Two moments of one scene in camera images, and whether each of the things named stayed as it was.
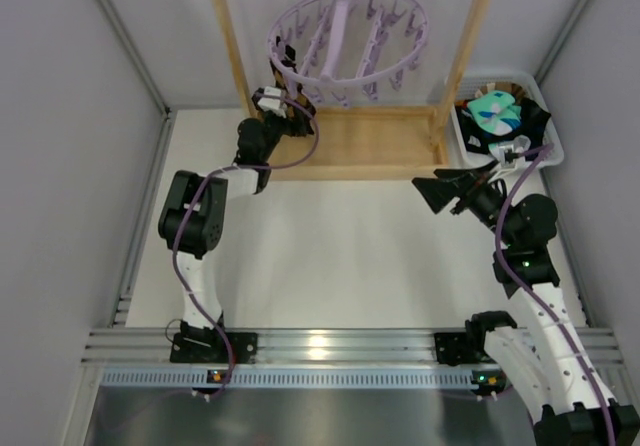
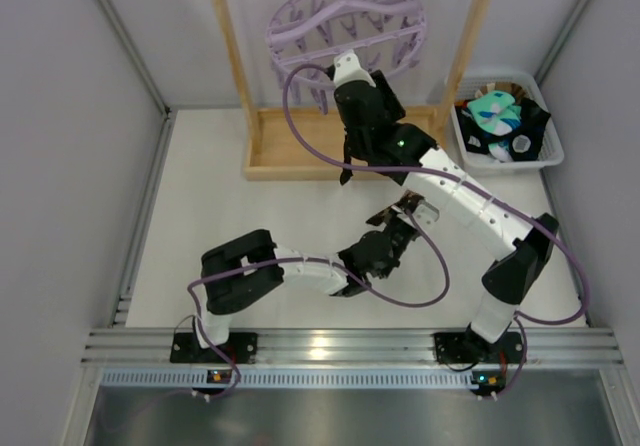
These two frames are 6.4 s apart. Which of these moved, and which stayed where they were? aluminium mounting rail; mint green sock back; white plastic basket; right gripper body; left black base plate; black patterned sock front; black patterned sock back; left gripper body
Moved: left gripper body; right gripper body
Stayed: mint green sock back; aluminium mounting rail; left black base plate; black patterned sock back; black patterned sock front; white plastic basket
